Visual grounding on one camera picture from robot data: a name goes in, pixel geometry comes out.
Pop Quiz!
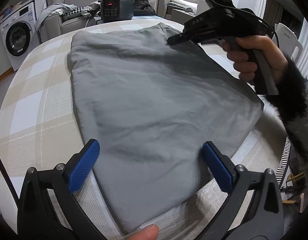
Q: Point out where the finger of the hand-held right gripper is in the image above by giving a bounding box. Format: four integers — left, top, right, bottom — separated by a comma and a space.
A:
166, 32, 194, 46

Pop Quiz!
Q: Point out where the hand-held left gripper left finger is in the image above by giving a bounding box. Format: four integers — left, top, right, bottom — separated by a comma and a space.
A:
18, 139, 106, 240

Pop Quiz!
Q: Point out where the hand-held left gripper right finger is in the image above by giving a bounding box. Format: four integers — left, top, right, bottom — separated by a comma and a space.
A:
202, 141, 284, 240

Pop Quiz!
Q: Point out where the grey t-shirt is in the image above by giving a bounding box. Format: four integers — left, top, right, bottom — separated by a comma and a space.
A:
67, 22, 265, 234

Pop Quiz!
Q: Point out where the person's right forearm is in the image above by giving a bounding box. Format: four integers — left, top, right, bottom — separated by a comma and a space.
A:
263, 55, 308, 162

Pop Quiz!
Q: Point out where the person's right hand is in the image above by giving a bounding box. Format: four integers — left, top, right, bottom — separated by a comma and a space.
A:
223, 35, 289, 83

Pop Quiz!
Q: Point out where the person's left hand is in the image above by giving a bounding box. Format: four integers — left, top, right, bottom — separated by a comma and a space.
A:
126, 224, 160, 240

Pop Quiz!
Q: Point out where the grey drawer cabinet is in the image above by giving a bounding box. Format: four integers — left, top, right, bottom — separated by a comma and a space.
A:
166, 5, 199, 22

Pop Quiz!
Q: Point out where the white pillow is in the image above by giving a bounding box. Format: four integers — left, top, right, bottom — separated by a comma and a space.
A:
169, 0, 194, 8

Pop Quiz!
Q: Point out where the white curtain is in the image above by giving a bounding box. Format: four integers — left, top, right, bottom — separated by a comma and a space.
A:
254, 0, 269, 28

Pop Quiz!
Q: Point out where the black rice cooker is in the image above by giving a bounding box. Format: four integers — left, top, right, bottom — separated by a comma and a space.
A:
101, 0, 135, 22

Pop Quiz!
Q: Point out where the white electric kettle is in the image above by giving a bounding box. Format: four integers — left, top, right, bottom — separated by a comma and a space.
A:
274, 23, 304, 63

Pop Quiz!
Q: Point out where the light grey garment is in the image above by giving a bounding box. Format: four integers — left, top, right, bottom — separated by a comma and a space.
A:
80, 1, 102, 18

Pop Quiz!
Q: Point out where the grey sofa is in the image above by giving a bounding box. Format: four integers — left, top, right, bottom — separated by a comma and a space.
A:
39, 0, 114, 42

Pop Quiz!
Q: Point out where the houndstooth cushion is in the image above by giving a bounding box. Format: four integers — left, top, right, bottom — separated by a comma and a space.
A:
63, 5, 91, 18

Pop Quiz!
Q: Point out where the grey cloth on sofa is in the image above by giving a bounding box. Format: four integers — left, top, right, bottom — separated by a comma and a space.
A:
34, 3, 77, 30

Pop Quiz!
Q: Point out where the white washing machine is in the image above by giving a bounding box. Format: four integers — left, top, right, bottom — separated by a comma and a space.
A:
0, 0, 37, 72

